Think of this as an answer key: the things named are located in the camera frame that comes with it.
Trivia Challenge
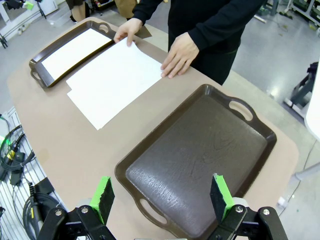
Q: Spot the large white table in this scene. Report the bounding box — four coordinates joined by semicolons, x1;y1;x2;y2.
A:
293;82;320;181

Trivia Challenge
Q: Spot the person's left forearm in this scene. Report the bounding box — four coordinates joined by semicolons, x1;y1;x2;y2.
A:
187;0;267;52

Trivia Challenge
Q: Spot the thick black plug cable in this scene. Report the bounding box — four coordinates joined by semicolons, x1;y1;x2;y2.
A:
23;192;66;240

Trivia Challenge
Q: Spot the person's right hand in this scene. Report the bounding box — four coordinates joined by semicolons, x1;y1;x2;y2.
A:
113;17;144;48

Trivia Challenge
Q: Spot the person's left hand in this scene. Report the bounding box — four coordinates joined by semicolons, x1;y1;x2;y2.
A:
160;31;200;80

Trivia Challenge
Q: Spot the brown plastic serving tray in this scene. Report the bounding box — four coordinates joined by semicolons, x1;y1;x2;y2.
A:
28;20;118;89
114;84;278;240

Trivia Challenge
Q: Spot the white A4 paper sheet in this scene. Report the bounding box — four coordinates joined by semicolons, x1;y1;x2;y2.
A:
65;37;163;126
66;41;163;131
40;27;113;79

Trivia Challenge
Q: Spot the person in black sweater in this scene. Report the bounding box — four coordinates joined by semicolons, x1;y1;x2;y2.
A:
131;0;267;86

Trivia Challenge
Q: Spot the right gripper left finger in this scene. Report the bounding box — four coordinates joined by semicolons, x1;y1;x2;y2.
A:
37;176;116;240

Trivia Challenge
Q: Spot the black cable bundle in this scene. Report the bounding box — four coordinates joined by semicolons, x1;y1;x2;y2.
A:
0;112;36;186

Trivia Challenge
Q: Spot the aluminium slotted base plate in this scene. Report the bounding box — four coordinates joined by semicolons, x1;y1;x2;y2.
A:
0;107;66;240

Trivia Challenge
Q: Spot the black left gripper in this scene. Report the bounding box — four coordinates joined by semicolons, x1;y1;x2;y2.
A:
4;0;36;11

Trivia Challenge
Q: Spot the person's right forearm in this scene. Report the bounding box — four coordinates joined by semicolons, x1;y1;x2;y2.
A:
131;0;173;20

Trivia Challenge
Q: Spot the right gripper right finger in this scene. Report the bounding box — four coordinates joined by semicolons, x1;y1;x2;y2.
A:
209;173;289;240

